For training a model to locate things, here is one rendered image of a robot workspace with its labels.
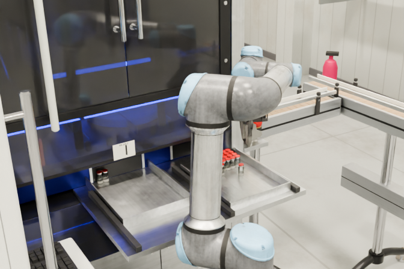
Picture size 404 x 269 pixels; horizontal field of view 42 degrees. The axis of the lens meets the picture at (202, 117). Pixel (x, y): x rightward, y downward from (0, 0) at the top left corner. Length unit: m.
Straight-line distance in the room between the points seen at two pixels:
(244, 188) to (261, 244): 0.54
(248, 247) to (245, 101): 0.38
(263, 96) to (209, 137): 0.17
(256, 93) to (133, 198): 0.75
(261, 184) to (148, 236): 0.49
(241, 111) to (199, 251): 0.40
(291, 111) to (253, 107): 1.19
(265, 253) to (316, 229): 1.91
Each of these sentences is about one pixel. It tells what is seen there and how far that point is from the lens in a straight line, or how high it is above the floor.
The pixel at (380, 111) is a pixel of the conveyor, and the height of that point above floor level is 0.93.
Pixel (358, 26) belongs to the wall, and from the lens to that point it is 5.57.
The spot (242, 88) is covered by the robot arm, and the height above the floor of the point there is 1.41.
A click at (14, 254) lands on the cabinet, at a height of 1.12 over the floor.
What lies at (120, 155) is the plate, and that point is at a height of 1.00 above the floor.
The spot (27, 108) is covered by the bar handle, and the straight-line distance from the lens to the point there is 1.15.
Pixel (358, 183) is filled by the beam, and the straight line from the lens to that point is 2.81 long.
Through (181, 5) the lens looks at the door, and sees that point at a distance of 1.88.
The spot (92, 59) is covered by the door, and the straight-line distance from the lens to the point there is 1.77.
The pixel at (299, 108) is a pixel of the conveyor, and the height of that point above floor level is 0.93.
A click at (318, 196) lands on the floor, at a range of 3.65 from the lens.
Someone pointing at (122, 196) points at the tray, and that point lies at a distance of 1.89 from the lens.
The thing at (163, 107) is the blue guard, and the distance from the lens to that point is 1.92.
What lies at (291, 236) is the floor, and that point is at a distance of 3.22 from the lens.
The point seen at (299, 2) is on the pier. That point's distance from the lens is 5.92.
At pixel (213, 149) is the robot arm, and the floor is 1.25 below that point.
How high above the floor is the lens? 1.83
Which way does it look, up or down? 22 degrees down
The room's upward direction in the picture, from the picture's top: 1 degrees counter-clockwise
